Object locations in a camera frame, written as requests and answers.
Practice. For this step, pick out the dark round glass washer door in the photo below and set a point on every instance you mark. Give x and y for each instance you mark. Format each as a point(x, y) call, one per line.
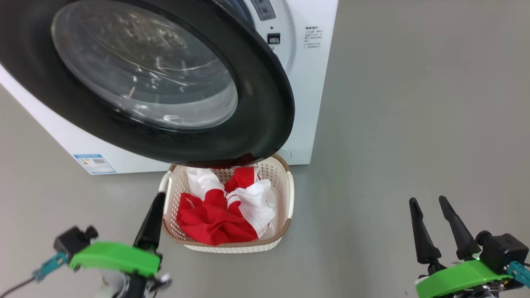
point(256, 103)

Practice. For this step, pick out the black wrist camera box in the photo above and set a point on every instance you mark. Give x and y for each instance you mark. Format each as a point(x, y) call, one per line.
point(503, 250)
point(72, 242)

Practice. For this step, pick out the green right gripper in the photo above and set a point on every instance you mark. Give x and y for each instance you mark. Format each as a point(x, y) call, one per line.
point(459, 279)

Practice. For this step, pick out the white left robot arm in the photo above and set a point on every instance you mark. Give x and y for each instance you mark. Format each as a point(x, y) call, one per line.
point(132, 287)

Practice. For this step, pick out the grey rectangular washer label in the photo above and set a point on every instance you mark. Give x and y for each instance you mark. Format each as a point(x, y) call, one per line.
point(263, 9)

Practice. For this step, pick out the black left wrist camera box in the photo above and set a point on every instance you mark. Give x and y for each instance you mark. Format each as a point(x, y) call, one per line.
point(72, 242)

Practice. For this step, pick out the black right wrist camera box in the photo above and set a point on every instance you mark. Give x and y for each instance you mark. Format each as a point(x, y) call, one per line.
point(503, 250)

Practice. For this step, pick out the black washer door latch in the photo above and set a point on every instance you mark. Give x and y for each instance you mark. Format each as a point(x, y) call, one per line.
point(273, 38)

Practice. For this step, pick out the white front-loading washing machine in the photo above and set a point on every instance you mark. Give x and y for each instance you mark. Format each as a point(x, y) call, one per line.
point(314, 103)

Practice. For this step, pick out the red and white garment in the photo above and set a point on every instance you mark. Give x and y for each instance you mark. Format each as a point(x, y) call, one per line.
point(256, 207)

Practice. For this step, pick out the round washer filter cover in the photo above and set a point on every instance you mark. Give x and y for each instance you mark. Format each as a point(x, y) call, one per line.
point(285, 154)

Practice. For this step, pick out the cream perforated laundry basket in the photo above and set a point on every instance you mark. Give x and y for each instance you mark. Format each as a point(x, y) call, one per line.
point(285, 194)

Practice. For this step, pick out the blue energy label sticker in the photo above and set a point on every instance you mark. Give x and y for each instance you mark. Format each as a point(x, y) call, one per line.
point(94, 164)

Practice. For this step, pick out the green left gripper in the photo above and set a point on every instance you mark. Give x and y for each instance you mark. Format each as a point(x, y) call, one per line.
point(112, 256)

